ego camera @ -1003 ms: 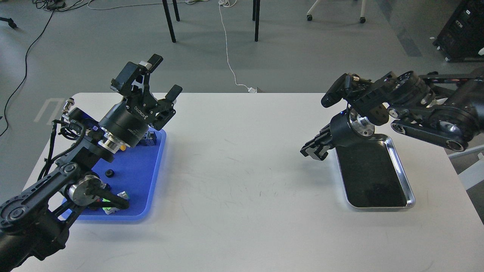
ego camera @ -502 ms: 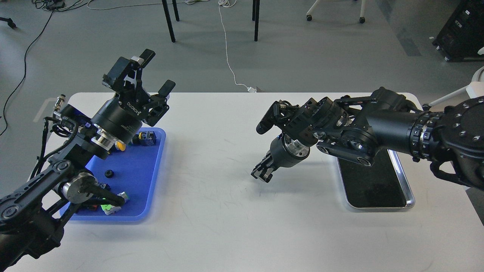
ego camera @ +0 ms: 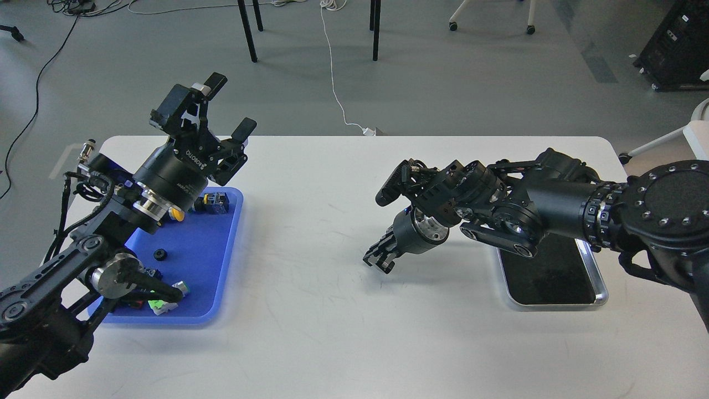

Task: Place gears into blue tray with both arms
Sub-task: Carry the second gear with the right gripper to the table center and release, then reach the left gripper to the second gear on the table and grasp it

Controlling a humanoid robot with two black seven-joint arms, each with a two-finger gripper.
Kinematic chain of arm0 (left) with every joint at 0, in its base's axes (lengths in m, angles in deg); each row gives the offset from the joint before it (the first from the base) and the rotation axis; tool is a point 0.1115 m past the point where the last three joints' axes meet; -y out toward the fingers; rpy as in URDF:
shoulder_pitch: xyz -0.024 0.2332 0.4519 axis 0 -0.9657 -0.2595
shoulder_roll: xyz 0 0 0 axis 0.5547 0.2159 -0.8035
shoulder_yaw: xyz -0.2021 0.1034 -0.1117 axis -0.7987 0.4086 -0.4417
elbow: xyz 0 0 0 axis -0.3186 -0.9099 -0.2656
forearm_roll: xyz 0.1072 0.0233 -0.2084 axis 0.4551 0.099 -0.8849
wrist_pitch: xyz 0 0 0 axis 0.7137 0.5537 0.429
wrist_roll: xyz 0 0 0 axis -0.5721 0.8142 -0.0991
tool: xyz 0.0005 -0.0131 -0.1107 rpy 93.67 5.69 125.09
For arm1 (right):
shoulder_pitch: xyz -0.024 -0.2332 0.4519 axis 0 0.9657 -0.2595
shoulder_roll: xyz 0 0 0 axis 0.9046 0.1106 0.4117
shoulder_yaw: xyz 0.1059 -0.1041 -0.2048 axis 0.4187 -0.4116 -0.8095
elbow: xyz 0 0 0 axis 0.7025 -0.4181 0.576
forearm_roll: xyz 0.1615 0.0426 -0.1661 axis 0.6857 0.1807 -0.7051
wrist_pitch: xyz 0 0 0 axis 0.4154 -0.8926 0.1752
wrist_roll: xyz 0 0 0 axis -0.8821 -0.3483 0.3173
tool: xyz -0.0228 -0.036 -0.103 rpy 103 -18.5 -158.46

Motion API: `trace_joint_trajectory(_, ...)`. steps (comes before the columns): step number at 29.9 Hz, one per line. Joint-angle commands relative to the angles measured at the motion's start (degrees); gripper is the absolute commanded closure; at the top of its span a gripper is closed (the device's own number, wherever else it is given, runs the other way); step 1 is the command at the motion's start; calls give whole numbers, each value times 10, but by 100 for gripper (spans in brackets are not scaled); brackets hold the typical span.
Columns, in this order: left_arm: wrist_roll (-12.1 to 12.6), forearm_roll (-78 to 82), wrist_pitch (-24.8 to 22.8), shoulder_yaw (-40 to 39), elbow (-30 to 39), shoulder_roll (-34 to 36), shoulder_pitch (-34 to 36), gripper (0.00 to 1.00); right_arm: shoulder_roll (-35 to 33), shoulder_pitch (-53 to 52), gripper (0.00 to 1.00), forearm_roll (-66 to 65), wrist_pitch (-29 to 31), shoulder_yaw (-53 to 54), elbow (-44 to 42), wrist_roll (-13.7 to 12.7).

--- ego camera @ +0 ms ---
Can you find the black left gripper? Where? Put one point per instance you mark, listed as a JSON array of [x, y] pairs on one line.
[[179, 171]]

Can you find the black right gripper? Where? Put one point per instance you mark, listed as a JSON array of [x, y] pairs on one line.
[[413, 232]]

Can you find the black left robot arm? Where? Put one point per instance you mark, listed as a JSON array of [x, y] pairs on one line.
[[49, 317]]

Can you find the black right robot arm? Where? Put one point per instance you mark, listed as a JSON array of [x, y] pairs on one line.
[[657, 221]]

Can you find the green blue push button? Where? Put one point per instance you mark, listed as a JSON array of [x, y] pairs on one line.
[[211, 203]]

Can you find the yellow push button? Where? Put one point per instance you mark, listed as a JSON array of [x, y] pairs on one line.
[[175, 215]]

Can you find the blue plastic tray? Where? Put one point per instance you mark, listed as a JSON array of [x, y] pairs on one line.
[[199, 252]]

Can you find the black green contact block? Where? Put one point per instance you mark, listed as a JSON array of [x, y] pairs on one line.
[[153, 273]]

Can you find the silver metal tray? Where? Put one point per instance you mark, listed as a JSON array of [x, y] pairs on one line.
[[562, 276]]

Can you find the white green push button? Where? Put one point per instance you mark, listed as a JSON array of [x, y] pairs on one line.
[[160, 307]]

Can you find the white chair base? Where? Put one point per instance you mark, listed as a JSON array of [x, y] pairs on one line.
[[474, 14]]

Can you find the white chair at right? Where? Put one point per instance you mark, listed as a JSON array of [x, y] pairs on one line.
[[687, 142]]

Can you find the black equipment case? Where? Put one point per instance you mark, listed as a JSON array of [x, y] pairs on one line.
[[676, 56]]

